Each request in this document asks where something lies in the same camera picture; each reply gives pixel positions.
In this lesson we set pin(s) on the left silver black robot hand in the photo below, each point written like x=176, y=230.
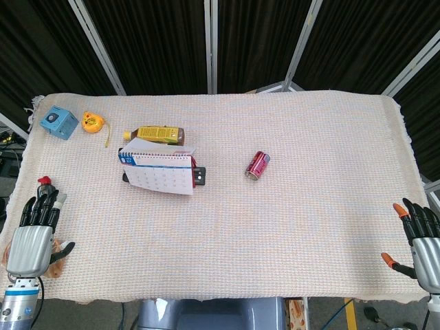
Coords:
x=29, y=244

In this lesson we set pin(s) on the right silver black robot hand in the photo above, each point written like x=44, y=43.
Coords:
x=426, y=254

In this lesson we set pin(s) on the white spiral desk calendar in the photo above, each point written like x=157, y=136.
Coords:
x=161, y=175

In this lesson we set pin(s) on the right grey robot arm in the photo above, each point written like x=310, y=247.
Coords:
x=434, y=304

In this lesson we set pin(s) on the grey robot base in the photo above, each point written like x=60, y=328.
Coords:
x=213, y=314

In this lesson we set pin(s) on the clear bag of bread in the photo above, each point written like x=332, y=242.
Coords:
x=58, y=268

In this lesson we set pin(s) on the black bottle with red cap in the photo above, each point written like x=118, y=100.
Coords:
x=44, y=187

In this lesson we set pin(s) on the black floor object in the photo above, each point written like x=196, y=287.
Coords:
x=372, y=314

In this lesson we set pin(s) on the small blue cardboard box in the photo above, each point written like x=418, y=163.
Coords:
x=58, y=122

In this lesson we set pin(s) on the yellow tape measure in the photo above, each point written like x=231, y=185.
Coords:
x=91, y=122

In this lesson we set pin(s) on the orange printed carton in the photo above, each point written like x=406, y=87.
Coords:
x=296, y=316

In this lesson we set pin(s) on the beige woven tablecloth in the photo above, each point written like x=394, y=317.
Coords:
x=275, y=223

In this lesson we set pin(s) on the yellow label tea bottle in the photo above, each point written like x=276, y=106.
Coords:
x=158, y=134

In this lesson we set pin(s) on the red soda can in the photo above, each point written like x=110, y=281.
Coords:
x=257, y=165

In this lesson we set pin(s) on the black folding screen with frames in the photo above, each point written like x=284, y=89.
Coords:
x=165, y=41

